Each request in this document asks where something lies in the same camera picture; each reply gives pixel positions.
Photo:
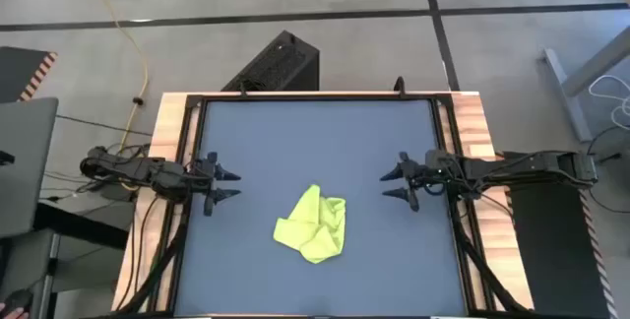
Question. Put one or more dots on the grey metal desk leg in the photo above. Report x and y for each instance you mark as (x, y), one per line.
(566, 92)

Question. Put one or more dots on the blue-grey table mat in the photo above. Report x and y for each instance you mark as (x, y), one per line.
(320, 137)

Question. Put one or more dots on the yellow-green microfibre towel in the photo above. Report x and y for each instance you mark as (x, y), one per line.
(315, 225)

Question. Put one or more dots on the black computer mouse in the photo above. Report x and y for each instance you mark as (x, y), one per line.
(19, 300)

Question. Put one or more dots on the black computer tower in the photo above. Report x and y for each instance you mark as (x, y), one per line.
(280, 65)

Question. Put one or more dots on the person's hand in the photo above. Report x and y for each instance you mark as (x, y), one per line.
(12, 313)

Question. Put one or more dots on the black frame hook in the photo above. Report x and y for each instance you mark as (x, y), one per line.
(399, 87)
(242, 90)

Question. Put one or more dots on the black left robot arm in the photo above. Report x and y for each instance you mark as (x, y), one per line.
(123, 169)

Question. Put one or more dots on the grey side table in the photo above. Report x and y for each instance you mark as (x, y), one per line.
(24, 270)

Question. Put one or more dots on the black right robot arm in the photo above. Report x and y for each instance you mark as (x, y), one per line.
(517, 169)

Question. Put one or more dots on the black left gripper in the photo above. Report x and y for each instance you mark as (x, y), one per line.
(199, 181)

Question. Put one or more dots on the grey laptop lid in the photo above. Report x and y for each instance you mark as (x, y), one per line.
(24, 161)

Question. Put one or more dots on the small black striped-edge floor mat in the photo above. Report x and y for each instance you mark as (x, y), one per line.
(17, 73)

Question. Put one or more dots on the large black striped-edge floor mat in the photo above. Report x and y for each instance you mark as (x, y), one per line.
(551, 260)

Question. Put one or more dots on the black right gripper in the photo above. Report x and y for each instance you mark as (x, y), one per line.
(428, 166)

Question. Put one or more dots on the black metal table frame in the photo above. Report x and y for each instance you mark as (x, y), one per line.
(320, 97)

